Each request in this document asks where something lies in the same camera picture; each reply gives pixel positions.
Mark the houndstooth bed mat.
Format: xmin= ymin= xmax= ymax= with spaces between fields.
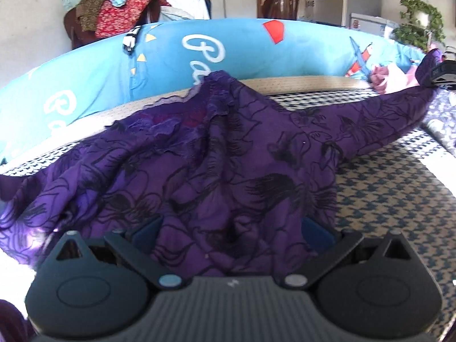
xmin=0 ymin=76 xmax=456 ymax=328

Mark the pale floral cloth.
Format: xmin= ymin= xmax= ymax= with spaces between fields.
xmin=420 ymin=88 xmax=456 ymax=158

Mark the teal pillow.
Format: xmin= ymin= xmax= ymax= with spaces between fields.
xmin=61 ymin=0 xmax=94 ymax=12

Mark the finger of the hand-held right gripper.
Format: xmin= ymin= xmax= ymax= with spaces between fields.
xmin=426 ymin=60 xmax=456 ymax=90

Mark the brown patterned garment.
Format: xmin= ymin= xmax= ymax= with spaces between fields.
xmin=75 ymin=0 xmax=107 ymax=33

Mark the white chest freezer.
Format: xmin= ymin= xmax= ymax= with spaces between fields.
xmin=348 ymin=12 xmax=400 ymax=38

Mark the green leafy plant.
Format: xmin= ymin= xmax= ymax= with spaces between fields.
xmin=391 ymin=0 xmax=447 ymax=53

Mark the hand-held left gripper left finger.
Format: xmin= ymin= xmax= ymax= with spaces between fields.
xmin=50 ymin=217 xmax=188 ymax=291

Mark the pink garment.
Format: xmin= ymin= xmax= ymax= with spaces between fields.
xmin=369 ymin=64 xmax=423 ymax=95

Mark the purple floral garment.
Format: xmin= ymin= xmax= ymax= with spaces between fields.
xmin=0 ymin=48 xmax=445 ymax=279

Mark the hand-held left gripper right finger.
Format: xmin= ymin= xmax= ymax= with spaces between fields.
xmin=283 ymin=217 xmax=416 ymax=291

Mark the white hanging cloth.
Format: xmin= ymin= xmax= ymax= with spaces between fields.
xmin=160 ymin=0 xmax=211 ymax=23

